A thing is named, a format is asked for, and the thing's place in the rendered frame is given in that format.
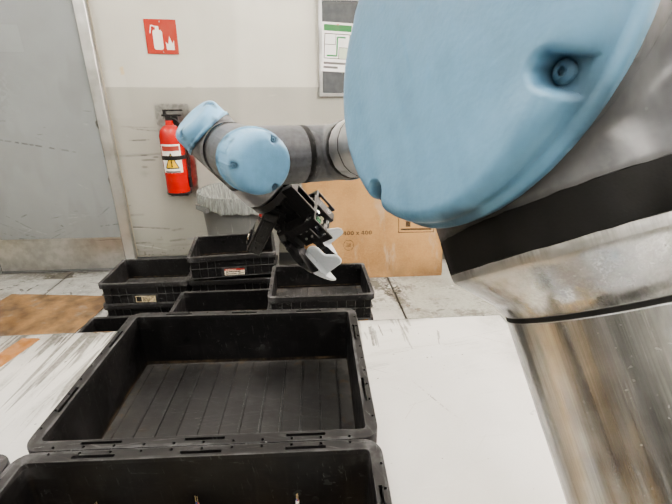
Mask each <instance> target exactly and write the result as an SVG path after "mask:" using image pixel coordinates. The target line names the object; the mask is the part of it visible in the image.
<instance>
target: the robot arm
mask: <svg viewBox="0 0 672 504"><path fill-rule="evenodd" d="M176 139H177V140H178V142H179V143H180V144H181V145H182V146H183V147H184V148H185V149H186V150H187V151H188V153H189V154H190V155H193V156H194V157H195V158H196V159H197V160H198V161H199V162H200V163H202V164H203V165H204V166H205V167H206V168H207V169H208V170H209V171H210V172H211V173H213V174H214V175H215V176H216V177H217V178H218V179H219V180H220V181H221V182H222V183H223V184H225V185H226V186H227V187H228V188H229V189H230V191H232V192H233V193H234V194H235V195H236V196H237V197H238V198H239V199H240V200H241V201H243V202H244V203H245V204H246V205H247V206H248V207H251V208H252V209H253V210H255V211H256V212H257V213H258V214H259V216H258V218H257V220H256V222H255V224H254V227H253V229H251V230H250V232H249V234H248V236H247V241H246V244H247V252H251V253H254V254H257V255H260V254H261V252H262V250H263V249H264V248H265V246H266V244H267V241H268V238H269V236H270V234H271V232H272V230H273V229H275V230H276V231H277V235H278V237H279V239H280V241H281V243H282V244H284V246H285V247H286V250H287V251H288V252H289V253H290V255H291V256H292V258H293V259H294V260H295V262H296V263H297V264H298V265H299V266H301V267H302V268H304V269H305V270H307V271H308V272H310V273H314V274H315V275H317V276H319V277H321V278H324V279H327V280H331V281H334V280H336V278H335V276H334V275H333V274H332V273H331V271H332V270H333V269H334V268H336V267H337V266H338V265H340V264H341V262H342V259H341V258H340V257H339V256H338V255H337V252H336V251H335V249H334V247H333V246H332V244H331V243H332V242H333V241H335V240H336V239H337V238H338V237H340V236H341V235H342V234H343V230H342V229H341V228H330V229H329V226H330V223H331V222H333V221H334V214H333V213H332V212H333V211H335V209H334V207H333V206H332V205H331V204H330V203H329V202H328V201H327V200H326V198H325V197H324V196H323V195H322V194H321V193H320V192H319V191H318V190H316V191H314V192H312V193H310V194H307V193H306V192H305V191H304V190H303V188H302V187H301V186H300V185H299V184H300V183H308V182H321V181H334V180H355V179H358V178H360V179H361V181H362V183H363V185H364V187H365V188H366V190H367V191H368V193H369V194H370V195H371V196H372V197H373V198H375V199H379V200H381V203H382V206H383V208H384V209H385V210H386V211H387V212H389V213H391V214H392V215H394V216H396V217H398V218H401V219H403V220H406V221H410V222H413V223H414V224H417V225H420V226H423V227H427V228H436V231H437V234H438V237H439V240H440V243H441V247H442V250H443V253H444V256H445V259H446V263H447V266H448V269H449V272H450V275H451V278H452V280H453V283H454V284H456V285H458V286H460V287H461V288H463V289H465V290H467V291H469V292H470V293H472V294H474V295H476V296H477V297H479V298H481V299H483V300H485V301H486V302H488V303H490V304H492V305H493V306H495V307H496V308H497V309H498V310H499V311H500V312H501V313H502V314H503V315H504V316H505V317H506V321H507V324H508V327H509V330H510V333H511V336H512V339H513V342H514V345H515V348H516V351H517V354H518V357H519V360H520V363H521V366H522V369H523V372H524V375H525V378H526V381H527V384H528V387H529V390H530V393H531V396H532V399H533V402H534V405H535V409H536V412H537V415H538V418H539V421H540V424H541V427H542V430H543V433H544V436H545V439H546V442H547V445H548V448H549V451H550V454H551V457H552V460H553V463H554V466H555V469H556V472H557V475H558V478H559V481H560V484H561V487H562V490H563V493H564V497H565V500H566V503H567V504H672V0H359V1H358V5H357V8H356V12H355V16H354V22H353V27H352V32H351V35H350V39H349V43H348V49H347V56H346V64H345V74H344V120H341V121H338V122H335V123H332V124H327V125H261V126H251V125H243V124H240V123H237V122H234V121H233V120H232V119H231V117H230V116H229V113H228V112H227V111H224V110H223V109H222V108H221V107H220V106H219V105H218V104H217V103H216V102H214V101H210V100H209V101H205V102H203V103H201V104H200V105H198V106H197V107H196V108H194V109H193V110H192V111H191V112H190V113H189V114H188V115H187V116H186V117H185V118H184V119H183V121H182V122H181V123H180V125H179V126H178V128H177V130H176ZM320 197H321V198H322V199H323V200H324V201H325V202H326V204H327V205H328V206H329V207H327V206H326V205H325V204H324V203H323V202H322V200H321V199H320ZM312 243H313V244H315V245H316V246H317V247H316V246H309V247H308V248H307V250H306V249H305V248H304V246H305V245H306V246H308V245H310V244H312ZM321 250H322V251H323V252H324V253H323V252H322V251H321Z"/></svg>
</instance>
